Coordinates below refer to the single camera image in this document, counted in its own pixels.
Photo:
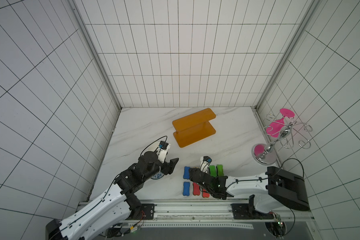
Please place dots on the pink disc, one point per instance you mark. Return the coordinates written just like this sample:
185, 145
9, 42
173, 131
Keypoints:
273, 130
286, 113

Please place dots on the red top eraser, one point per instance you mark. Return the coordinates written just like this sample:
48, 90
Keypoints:
205, 194
196, 189

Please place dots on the blue bottom eraser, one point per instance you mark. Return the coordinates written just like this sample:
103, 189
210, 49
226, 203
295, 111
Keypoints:
186, 174

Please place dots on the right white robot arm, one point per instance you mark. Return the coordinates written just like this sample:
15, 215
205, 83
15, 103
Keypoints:
268, 191

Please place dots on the orange two-tier shelf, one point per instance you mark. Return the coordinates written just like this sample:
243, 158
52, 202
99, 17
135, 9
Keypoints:
194, 127

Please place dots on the pink disc middle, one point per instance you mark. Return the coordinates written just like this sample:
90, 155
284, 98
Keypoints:
273, 130

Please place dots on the green bottom eraser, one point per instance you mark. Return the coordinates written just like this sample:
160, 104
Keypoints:
220, 170
213, 171

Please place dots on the blue eraser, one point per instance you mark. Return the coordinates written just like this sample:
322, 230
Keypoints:
186, 189
186, 174

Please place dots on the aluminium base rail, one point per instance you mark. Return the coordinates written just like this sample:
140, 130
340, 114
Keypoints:
215, 214

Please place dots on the blue patterned bowl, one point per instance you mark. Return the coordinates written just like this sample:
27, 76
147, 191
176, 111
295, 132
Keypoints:
157, 176

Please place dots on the blue top eraser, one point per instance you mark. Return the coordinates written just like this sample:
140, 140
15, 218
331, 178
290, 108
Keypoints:
186, 189

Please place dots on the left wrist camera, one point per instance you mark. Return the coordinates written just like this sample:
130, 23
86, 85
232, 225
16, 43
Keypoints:
163, 146

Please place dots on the pink disc top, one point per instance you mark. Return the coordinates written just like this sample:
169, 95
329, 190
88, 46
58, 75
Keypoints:
286, 113

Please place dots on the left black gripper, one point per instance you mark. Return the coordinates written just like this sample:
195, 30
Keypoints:
168, 167

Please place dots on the chrome cup tree stand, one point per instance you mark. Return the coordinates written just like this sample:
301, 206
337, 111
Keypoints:
265, 154

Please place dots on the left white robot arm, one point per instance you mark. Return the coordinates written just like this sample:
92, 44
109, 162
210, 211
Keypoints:
116, 204

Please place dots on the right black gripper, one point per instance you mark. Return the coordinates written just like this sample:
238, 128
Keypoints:
198, 176

